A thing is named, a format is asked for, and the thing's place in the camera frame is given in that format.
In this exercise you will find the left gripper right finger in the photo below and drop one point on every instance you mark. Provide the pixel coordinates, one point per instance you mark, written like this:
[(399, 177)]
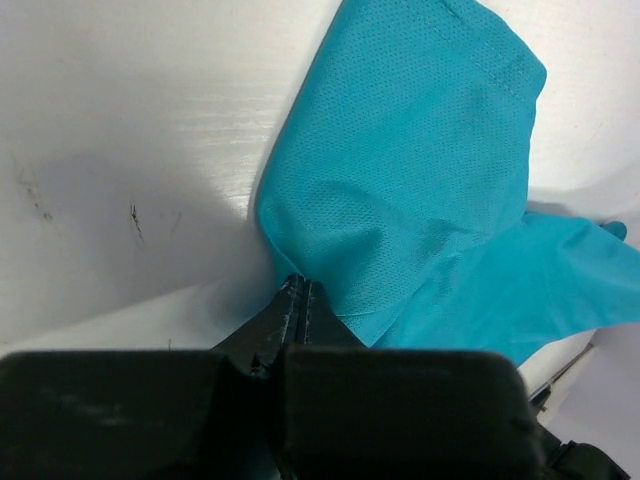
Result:
[(348, 412)]

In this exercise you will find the teal t shirt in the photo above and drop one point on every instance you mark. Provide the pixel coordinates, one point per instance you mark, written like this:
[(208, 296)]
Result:
[(400, 179)]

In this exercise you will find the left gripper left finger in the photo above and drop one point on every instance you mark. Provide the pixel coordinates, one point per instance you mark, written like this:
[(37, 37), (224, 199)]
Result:
[(158, 414)]

